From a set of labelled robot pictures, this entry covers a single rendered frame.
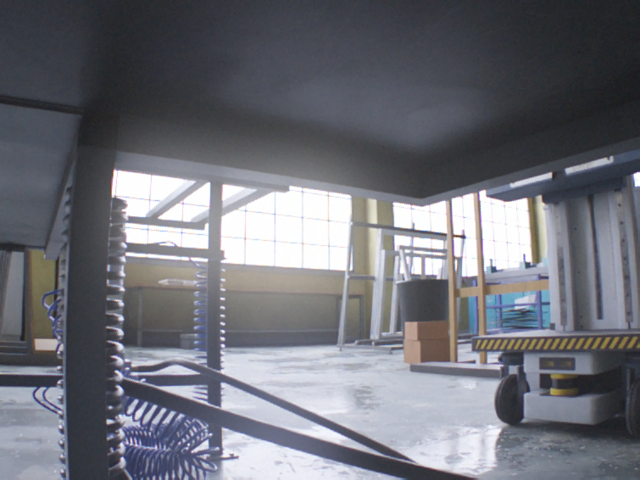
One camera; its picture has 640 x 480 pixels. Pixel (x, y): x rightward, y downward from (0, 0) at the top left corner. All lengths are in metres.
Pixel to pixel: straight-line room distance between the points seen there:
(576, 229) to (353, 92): 1.66
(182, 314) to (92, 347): 7.80
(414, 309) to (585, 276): 3.28
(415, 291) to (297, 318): 4.31
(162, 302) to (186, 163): 7.68
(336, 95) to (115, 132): 0.19
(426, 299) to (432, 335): 0.77
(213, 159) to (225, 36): 0.17
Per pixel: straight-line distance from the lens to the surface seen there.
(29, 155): 0.59
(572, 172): 1.75
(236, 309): 8.53
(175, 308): 8.17
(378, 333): 6.53
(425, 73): 0.36
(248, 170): 0.47
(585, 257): 1.96
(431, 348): 4.34
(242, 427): 0.51
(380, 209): 9.87
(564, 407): 1.64
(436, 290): 5.07
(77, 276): 0.41
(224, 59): 0.34
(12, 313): 7.36
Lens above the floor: 0.39
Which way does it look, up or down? 10 degrees up
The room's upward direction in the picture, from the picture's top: 1 degrees counter-clockwise
